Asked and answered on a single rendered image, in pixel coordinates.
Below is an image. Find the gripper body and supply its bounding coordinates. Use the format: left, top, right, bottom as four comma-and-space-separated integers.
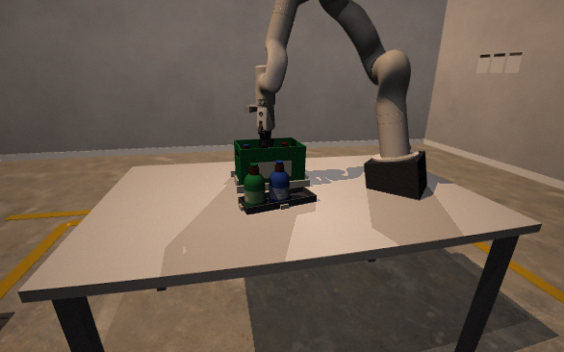
257, 106, 275, 132

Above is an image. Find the green bottle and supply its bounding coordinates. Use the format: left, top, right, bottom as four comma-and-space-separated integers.
244, 163, 265, 207

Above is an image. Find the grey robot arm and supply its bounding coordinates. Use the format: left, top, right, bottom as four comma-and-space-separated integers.
255, 0, 419, 163

